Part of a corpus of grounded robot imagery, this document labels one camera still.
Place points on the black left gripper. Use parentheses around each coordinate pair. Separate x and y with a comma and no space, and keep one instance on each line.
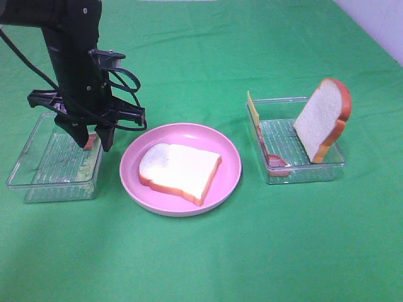
(75,125)

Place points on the green lettuce leaf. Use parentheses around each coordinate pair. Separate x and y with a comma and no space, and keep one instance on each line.
(87,173)

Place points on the pink round plate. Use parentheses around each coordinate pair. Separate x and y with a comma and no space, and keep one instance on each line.
(193,135)

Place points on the right clear plastic container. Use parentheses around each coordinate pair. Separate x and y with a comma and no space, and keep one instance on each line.
(277,116)

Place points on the bacon strip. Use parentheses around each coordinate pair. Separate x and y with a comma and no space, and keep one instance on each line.
(272,159)
(90,142)

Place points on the yellow cheese slice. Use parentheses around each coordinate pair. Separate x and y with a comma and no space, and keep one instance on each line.
(253,111)

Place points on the clear plastic container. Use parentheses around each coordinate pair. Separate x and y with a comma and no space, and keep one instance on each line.
(277,116)
(47,167)

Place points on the left clear plastic container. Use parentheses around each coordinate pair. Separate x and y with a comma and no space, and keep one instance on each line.
(47,167)

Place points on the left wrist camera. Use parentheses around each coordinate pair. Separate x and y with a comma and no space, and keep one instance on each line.
(106,59)

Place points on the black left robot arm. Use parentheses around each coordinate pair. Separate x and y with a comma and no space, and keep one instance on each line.
(81,95)

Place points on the bread slice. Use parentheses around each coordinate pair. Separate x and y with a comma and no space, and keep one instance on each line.
(323,118)
(179,170)

